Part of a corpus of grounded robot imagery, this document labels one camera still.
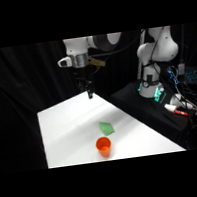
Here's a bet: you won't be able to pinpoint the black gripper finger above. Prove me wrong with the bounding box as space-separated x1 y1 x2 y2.
77 81 87 95
85 85 95 101

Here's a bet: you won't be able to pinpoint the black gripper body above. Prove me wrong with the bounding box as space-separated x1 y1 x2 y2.
73 65 94 91

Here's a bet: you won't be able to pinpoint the orange plastic cup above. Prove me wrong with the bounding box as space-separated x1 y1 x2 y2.
94 135 114 160

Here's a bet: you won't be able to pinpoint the black robot stand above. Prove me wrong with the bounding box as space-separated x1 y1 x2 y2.
108 74 195 149

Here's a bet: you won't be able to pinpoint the black curtain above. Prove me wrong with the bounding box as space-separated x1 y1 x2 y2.
0 22 197 176

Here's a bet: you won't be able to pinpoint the green lit control box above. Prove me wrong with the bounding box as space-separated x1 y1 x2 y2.
153 85 167 104

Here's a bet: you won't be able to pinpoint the white marker with red cap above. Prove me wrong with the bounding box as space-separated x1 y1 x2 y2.
163 101 190 120

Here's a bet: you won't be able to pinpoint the white round object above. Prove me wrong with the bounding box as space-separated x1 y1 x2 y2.
169 92 186 109

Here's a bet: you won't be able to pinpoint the small grey box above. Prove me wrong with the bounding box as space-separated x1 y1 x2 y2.
177 63 187 76

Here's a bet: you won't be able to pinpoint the blue backlit keyboard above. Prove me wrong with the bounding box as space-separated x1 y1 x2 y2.
182 65 197 87

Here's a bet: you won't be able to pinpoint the tan bracket on wrist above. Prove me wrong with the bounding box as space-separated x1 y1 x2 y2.
88 56 108 70

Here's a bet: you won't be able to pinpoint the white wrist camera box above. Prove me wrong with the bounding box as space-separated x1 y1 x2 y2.
56 56 73 69

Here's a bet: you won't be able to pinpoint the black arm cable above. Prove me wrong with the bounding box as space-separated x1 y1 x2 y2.
87 29 149 60

